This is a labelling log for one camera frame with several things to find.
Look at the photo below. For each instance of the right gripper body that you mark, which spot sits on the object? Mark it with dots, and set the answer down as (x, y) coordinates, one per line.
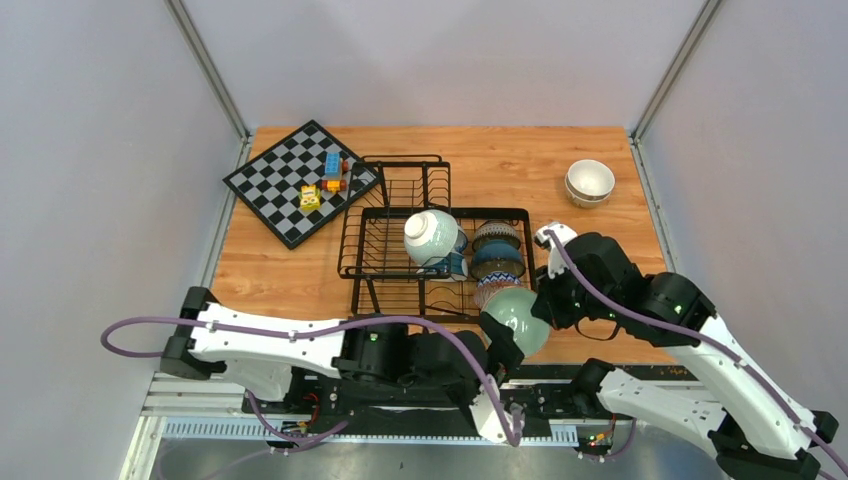
(564, 301)

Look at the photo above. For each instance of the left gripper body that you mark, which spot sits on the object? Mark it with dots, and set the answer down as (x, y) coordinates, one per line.
(502, 352)

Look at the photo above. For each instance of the light green celadon bowl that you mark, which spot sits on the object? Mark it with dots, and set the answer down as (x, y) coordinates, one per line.
(512, 307)

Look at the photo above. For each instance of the cream white bowl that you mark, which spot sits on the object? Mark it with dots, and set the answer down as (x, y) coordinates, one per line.
(589, 183)

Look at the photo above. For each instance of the white green striped bowl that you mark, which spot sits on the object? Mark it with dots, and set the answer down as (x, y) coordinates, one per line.
(432, 233)

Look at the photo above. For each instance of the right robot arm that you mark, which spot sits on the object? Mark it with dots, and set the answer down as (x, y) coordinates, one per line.
(751, 428)

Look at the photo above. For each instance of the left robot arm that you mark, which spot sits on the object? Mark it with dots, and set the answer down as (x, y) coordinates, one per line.
(382, 361)

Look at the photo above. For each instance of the dark blue bowl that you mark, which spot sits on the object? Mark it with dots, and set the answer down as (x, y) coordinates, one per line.
(497, 256)

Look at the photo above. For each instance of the teal glazed bowl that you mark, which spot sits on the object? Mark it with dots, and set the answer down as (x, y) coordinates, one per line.
(450, 268)

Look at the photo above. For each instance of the brown patterned bowl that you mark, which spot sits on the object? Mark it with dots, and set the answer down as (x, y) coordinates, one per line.
(496, 230)

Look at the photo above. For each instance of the yellow toy block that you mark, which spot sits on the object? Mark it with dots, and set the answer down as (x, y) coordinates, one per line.
(310, 198)

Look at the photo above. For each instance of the blue toy block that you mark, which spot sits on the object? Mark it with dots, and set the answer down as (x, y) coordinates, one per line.
(335, 169)

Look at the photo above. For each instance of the checkered board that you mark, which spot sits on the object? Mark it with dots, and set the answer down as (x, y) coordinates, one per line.
(270, 184)

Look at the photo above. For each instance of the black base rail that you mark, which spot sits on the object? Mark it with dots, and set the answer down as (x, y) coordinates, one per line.
(554, 398)

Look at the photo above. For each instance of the black wire dish rack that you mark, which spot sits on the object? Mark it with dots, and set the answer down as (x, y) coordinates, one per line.
(372, 254)

